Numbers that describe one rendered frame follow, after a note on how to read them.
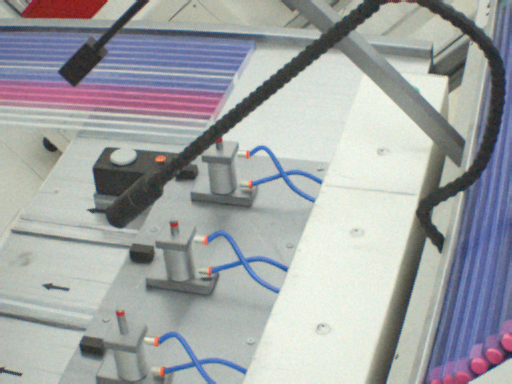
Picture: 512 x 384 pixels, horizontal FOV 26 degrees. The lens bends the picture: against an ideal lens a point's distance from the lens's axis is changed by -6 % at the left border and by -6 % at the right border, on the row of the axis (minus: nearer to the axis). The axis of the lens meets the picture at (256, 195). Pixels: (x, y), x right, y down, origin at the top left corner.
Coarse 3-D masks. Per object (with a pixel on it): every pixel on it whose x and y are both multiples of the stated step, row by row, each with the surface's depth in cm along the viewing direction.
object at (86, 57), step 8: (88, 40) 95; (96, 40) 95; (80, 48) 95; (88, 48) 94; (104, 48) 95; (72, 56) 95; (80, 56) 95; (88, 56) 95; (96, 56) 95; (104, 56) 95; (64, 64) 96; (72, 64) 96; (80, 64) 96; (88, 64) 95; (96, 64) 95; (64, 72) 96; (72, 72) 96; (80, 72) 96; (88, 72) 96; (72, 80) 97; (80, 80) 97
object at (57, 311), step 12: (0, 300) 94; (12, 300) 94; (24, 300) 94; (36, 300) 94; (48, 300) 94; (12, 312) 94; (24, 312) 94; (36, 312) 93; (48, 312) 93; (60, 312) 93; (72, 312) 93; (84, 312) 93; (84, 324) 93
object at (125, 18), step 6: (138, 0) 91; (144, 0) 91; (132, 6) 91; (138, 6) 91; (144, 6) 91; (126, 12) 92; (132, 12) 92; (120, 18) 92; (126, 18) 92; (114, 24) 93; (120, 24) 93; (108, 30) 93; (114, 30) 93; (102, 36) 94; (108, 36) 94; (96, 42) 94; (102, 42) 94; (96, 48) 95
